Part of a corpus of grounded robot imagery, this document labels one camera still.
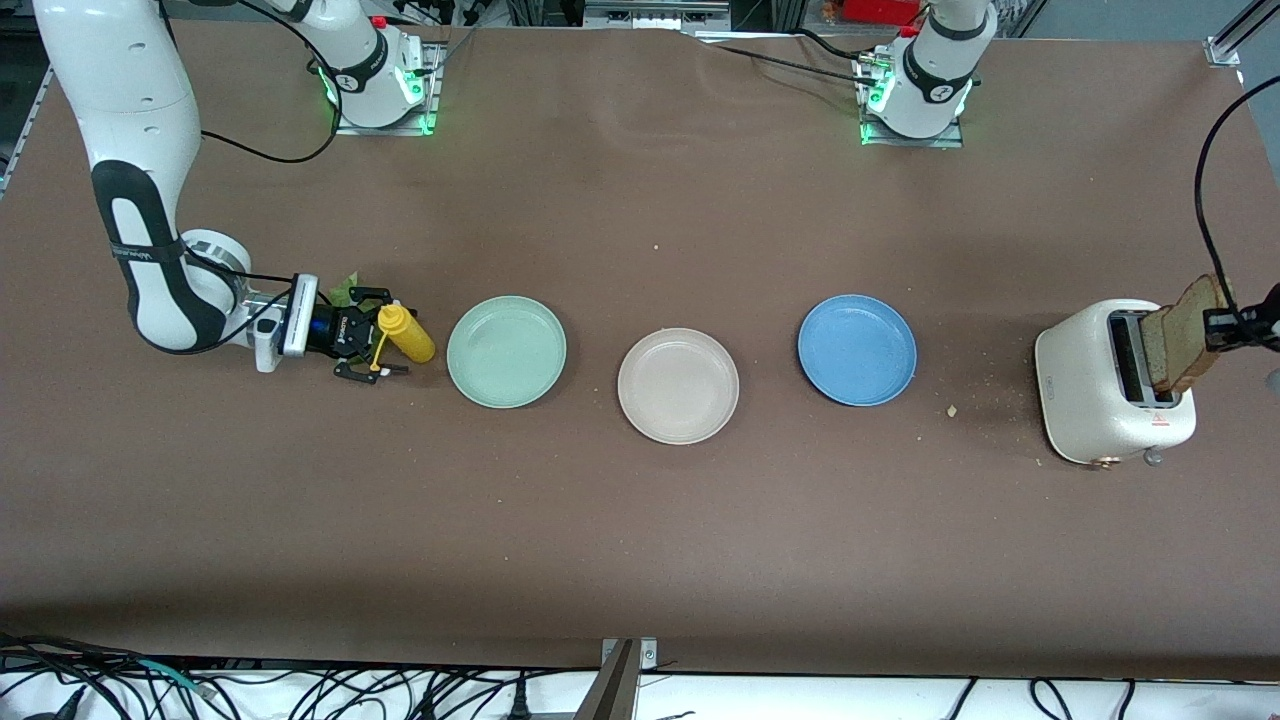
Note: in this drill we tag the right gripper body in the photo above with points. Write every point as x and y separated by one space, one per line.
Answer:
338 331

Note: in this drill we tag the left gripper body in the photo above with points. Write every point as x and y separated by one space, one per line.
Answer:
1252 327

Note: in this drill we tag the green lettuce leaf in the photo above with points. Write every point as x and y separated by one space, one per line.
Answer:
345 290

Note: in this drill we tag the yellow mustard squeeze bottle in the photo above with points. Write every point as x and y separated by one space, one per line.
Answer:
412 342

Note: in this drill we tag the brown bread slice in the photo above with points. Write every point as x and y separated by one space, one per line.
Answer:
1170 345

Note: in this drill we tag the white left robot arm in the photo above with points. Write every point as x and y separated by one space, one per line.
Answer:
930 80

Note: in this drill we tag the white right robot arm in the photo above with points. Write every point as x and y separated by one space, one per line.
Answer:
140 120

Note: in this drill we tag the green round plate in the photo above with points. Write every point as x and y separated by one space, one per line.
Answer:
506 352

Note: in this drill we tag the beige round plate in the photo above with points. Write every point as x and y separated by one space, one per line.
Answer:
678 386

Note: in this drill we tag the blue round plate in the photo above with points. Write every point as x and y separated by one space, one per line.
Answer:
857 350

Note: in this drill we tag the white toaster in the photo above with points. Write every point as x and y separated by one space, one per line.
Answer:
1075 390

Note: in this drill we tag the aluminium table edge profile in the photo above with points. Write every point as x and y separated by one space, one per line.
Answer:
25 125

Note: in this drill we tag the red box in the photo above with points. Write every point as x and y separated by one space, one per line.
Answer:
880 10

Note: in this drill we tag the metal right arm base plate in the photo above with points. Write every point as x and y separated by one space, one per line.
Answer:
380 130

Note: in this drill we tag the aluminium profile with corner bracket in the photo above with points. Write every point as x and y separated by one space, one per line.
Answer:
1222 52

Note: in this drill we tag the grey metal frame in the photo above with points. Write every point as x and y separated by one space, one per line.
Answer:
650 15

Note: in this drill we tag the metal table edge bracket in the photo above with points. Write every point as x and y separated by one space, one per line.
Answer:
615 690

